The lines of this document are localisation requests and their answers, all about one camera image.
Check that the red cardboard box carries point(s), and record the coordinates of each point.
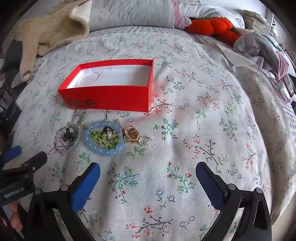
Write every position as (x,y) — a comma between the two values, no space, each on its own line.
(108,95)

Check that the orange pumpkin plush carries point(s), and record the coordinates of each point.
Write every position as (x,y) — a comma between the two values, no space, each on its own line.
(208,26)

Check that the floral bedsheet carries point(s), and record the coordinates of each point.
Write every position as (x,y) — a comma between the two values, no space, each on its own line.
(185,115)

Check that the pink ruffled pillow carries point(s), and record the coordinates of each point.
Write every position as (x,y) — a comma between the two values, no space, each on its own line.
(181,18)

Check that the grey checked cloth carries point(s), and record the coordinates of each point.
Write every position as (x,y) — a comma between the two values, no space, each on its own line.
(19,81)

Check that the dark grey garment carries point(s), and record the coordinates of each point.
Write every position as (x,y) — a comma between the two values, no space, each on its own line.
(12,55)

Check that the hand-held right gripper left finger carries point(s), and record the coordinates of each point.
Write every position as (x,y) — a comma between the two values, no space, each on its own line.
(86,187)

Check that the cream knit sweater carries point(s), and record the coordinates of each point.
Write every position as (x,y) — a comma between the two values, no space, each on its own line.
(50,30)

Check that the person's left hand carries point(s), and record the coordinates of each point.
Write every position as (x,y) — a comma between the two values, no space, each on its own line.
(16,215)

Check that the stack of books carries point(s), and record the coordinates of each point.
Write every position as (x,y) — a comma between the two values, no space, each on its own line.
(254,20)

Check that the white printed pillow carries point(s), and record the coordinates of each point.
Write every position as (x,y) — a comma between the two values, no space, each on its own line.
(215,11)

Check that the gold bangle rings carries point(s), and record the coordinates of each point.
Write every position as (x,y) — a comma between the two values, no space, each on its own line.
(130,134)

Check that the crumpled grey blanket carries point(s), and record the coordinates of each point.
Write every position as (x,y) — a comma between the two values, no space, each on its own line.
(261,48)

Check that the grey quilted pillow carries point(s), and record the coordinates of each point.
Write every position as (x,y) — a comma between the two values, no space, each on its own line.
(129,14)

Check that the black box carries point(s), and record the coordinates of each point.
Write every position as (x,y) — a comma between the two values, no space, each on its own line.
(9,114)

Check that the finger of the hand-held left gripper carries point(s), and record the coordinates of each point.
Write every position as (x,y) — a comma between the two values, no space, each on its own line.
(12,154)
(32,162)

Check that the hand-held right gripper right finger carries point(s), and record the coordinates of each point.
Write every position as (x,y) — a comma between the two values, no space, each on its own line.
(209,187)

